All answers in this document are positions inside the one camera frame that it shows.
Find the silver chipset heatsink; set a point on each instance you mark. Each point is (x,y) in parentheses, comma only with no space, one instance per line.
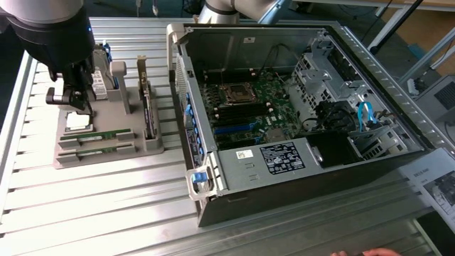
(278,135)

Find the silver metal disk bay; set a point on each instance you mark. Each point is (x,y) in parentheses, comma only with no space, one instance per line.
(320,77)

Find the blue expansion slot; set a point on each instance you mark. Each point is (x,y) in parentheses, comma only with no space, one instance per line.
(232,128)

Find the open black PC case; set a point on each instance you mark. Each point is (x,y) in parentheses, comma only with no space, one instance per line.
(320,186)

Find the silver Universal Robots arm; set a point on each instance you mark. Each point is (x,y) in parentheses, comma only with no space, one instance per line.
(39,10)

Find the graphics card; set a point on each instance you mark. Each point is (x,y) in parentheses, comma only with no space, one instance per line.
(146,106)

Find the grey parts rack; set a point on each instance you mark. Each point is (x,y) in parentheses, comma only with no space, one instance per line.
(107,154)

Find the blue case latch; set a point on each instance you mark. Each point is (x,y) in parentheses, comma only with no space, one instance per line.
(199,177)

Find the CPU socket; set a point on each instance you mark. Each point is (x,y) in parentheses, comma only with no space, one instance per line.
(238,92)

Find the grey computer tower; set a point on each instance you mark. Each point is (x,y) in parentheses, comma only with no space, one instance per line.
(440,98)

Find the hard disk with blue frame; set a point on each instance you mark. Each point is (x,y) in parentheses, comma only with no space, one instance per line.
(102,82)

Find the white power strip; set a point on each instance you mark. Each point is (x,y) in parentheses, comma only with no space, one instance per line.
(417,85)

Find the black stand pole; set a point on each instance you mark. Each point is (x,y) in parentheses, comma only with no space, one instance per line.
(394,26)

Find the green RAM stick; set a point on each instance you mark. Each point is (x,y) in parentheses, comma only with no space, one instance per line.
(102,152)
(95,136)

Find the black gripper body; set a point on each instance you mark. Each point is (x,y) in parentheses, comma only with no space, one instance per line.
(57,42)

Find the person's hand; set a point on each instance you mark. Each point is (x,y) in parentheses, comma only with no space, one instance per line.
(382,252)

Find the printed paper sheet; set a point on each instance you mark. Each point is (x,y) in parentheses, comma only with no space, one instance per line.
(436,184)

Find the grey power supply unit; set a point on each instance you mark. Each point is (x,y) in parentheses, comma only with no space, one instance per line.
(264,165)

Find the black mat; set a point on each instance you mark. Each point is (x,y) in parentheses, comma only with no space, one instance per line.
(432,234)

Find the black RAM slot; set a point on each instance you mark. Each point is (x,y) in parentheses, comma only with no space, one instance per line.
(244,113)
(240,106)
(242,109)
(246,116)

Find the silver CPU chip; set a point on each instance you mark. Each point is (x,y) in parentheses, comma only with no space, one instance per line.
(79,123)

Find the green motherboard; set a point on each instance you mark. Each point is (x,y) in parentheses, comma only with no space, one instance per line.
(274,112)

